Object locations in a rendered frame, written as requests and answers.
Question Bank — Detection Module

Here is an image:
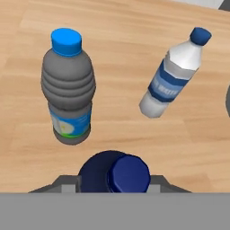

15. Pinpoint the dark blue bottle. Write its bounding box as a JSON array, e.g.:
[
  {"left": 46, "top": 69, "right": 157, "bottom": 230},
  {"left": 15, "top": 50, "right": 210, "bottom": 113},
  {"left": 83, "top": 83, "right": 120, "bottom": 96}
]
[{"left": 77, "top": 150, "right": 152, "bottom": 194}]

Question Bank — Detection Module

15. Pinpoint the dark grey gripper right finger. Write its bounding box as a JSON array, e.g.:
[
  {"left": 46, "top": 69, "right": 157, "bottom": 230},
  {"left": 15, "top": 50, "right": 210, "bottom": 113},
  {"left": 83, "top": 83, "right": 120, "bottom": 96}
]
[{"left": 147, "top": 174, "right": 192, "bottom": 194}]

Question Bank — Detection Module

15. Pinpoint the grey bottle with blue cap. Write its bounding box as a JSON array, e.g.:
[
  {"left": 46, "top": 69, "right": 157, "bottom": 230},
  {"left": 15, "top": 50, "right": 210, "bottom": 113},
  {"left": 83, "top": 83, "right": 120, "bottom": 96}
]
[{"left": 40, "top": 27, "right": 97, "bottom": 146}]

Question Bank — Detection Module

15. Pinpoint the white bottle with blue label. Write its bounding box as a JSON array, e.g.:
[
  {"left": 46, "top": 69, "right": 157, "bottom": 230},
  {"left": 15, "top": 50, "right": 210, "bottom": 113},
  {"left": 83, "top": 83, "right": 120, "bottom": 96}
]
[{"left": 138, "top": 26, "right": 213, "bottom": 119}]

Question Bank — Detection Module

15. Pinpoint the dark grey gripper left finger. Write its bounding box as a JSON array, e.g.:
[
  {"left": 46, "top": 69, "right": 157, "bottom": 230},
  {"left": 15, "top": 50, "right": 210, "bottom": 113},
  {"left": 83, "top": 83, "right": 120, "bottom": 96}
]
[{"left": 28, "top": 174, "right": 83, "bottom": 194}]

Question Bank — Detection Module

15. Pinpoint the dark grey round object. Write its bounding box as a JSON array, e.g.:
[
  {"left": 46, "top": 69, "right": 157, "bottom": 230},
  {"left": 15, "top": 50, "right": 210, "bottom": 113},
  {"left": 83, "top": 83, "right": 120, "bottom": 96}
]
[{"left": 225, "top": 84, "right": 230, "bottom": 119}]

